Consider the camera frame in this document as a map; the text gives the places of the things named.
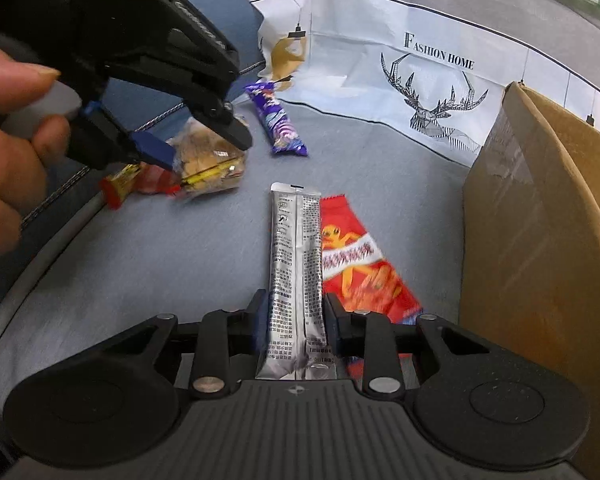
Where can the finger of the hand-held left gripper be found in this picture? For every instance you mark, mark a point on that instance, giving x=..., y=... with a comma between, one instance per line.
x=225, y=125
x=152, y=150

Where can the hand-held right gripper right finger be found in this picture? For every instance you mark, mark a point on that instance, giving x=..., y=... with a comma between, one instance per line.
x=332, y=322

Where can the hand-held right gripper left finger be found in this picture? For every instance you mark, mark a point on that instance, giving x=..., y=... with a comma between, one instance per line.
x=260, y=322

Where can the clear cracker packet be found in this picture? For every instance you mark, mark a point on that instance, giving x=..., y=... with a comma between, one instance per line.
x=210, y=160

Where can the purple snack packet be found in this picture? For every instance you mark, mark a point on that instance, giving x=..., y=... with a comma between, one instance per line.
x=277, y=120

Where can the silver stick packet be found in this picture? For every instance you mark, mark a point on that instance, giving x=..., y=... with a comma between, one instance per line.
x=295, y=280

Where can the brown cardboard box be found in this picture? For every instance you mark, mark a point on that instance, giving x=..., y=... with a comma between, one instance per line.
x=545, y=260

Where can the person's left hand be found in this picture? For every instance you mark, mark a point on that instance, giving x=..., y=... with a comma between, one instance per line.
x=10, y=160

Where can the small red yellow packet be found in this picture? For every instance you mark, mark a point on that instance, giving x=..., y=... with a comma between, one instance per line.
x=130, y=187

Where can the red snack packet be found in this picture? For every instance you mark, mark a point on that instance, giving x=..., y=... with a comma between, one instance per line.
x=360, y=270

